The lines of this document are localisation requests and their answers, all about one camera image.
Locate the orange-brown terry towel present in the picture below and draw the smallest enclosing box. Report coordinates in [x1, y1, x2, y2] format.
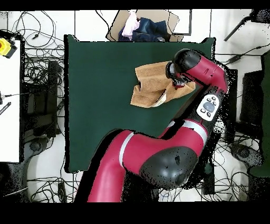
[130, 61, 196, 109]

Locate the blue denim garment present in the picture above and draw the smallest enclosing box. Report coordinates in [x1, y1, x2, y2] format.
[118, 17, 170, 42]

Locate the brown cardboard box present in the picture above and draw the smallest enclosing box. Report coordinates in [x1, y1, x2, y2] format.
[105, 9, 185, 42]

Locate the black chair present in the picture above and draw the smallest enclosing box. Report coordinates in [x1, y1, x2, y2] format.
[225, 69, 265, 145]

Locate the pink garment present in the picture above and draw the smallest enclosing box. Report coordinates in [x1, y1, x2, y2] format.
[121, 10, 140, 40]

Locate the dark green table cloth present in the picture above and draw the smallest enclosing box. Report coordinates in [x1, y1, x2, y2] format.
[64, 34, 216, 173]

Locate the black power strip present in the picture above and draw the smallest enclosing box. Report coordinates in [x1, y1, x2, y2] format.
[57, 182, 68, 203]

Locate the white side table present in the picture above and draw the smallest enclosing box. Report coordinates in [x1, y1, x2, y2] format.
[0, 40, 22, 163]

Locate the yellow emergency stop box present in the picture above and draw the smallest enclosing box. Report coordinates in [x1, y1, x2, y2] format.
[0, 37, 18, 59]

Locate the black cable tangle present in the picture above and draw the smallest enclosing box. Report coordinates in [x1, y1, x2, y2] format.
[11, 10, 65, 137]
[27, 173, 83, 202]
[158, 124, 262, 202]

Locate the black robot pedestal with handle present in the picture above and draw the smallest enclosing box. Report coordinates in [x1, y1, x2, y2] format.
[123, 172, 161, 202]

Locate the black stand frame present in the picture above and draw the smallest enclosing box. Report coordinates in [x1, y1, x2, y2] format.
[24, 60, 60, 139]

